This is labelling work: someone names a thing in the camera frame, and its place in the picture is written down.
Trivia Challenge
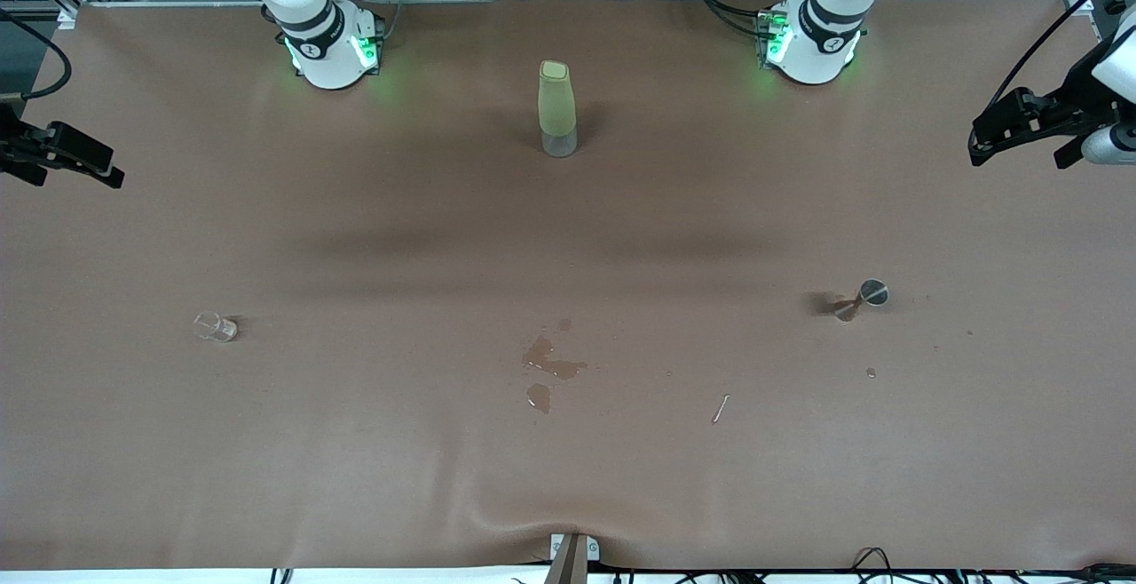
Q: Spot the small clear glass cup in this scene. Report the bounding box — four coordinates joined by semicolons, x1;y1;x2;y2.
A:
193;312;239;343

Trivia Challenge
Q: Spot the large brown liquid puddle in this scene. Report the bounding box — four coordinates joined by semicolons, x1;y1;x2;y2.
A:
522;318;588;381

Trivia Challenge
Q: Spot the green bottle with clear base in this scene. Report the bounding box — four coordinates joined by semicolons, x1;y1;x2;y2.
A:
538;60;579;159

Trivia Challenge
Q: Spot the metal double jigger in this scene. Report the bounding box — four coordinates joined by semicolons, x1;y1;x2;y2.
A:
834;279;889;322

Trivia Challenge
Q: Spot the brown table mat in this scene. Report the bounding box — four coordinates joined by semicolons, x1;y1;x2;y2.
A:
0;0;1136;572

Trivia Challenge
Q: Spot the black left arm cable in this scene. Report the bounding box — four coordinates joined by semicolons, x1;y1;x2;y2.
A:
985;0;1136;123

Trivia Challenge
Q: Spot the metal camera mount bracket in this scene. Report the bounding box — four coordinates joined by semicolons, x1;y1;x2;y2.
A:
549;533;601;584

